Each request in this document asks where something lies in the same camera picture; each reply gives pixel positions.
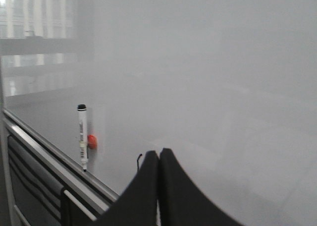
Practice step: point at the white whiteboard marker pen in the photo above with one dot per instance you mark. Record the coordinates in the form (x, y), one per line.
(83, 135)

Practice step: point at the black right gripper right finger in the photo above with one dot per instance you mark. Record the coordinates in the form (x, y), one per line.
(181, 202)

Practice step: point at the white horizontal metal bar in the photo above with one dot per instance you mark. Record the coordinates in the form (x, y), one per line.
(86, 211)

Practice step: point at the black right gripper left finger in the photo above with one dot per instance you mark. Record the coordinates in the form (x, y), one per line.
(137, 205)

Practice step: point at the red round magnet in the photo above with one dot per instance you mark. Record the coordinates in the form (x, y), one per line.
(92, 142)

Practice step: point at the white whiteboard with aluminium frame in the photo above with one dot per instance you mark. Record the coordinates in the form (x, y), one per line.
(229, 85)

